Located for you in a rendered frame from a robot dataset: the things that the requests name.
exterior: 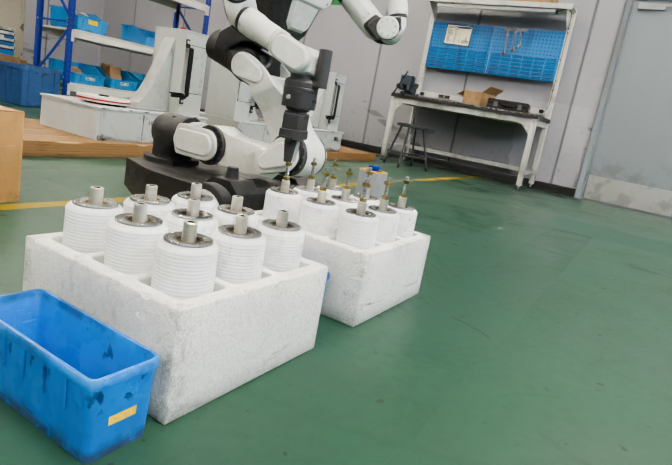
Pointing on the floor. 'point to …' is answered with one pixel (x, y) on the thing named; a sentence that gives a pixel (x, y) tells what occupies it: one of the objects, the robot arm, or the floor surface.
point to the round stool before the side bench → (412, 145)
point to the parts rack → (102, 35)
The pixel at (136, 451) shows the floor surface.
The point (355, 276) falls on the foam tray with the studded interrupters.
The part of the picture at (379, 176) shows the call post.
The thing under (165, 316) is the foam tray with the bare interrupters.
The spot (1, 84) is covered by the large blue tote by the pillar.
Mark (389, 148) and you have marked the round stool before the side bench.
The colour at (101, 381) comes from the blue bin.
